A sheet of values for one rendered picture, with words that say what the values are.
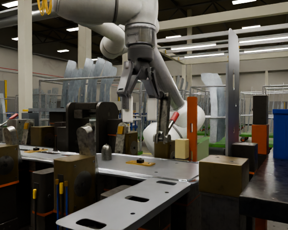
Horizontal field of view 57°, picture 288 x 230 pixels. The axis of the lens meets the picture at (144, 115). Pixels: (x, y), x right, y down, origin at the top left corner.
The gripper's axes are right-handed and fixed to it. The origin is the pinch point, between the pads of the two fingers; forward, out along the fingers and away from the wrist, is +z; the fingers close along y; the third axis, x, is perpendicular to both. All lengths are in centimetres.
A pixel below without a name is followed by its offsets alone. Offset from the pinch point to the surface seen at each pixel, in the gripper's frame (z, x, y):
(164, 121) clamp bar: 1.6, 0.4, -14.7
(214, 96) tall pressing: -38, -157, -631
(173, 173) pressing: 13.6, 13.1, 5.8
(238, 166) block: 7.9, 30.8, 17.0
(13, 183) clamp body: 20.7, -37.9, 15.5
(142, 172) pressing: 13.5, 6.2, 9.3
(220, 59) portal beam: -225, -270, -1121
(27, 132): 8, -69, -13
